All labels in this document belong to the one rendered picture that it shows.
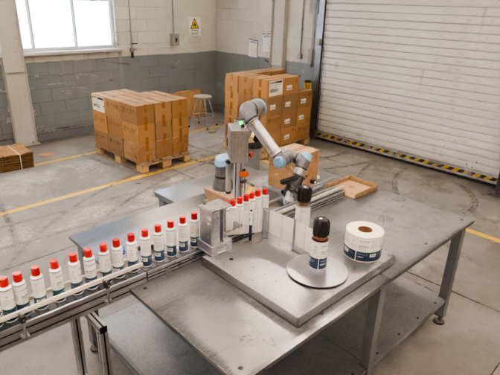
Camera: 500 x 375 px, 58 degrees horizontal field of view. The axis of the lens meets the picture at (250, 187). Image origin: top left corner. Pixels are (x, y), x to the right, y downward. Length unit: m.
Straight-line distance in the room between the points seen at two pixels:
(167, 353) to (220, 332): 0.88
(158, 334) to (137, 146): 3.46
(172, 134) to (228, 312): 4.42
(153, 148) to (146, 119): 0.41
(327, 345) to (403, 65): 4.77
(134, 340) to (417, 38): 5.34
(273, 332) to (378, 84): 5.49
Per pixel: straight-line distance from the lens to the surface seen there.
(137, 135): 5.96
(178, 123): 6.29
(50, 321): 2.20
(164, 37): 8.78
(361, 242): 2.42
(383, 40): 7.02
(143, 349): 2.89
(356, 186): 3.59
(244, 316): 2.10
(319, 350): 2.89
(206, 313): 2.12
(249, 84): 6.58
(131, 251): 2.26
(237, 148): 2.53
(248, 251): 2.47
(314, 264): 2.28
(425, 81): 6.76
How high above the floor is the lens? 2.13
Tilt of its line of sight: 22 degrees down
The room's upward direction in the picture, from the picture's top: 2 degrees clockwise
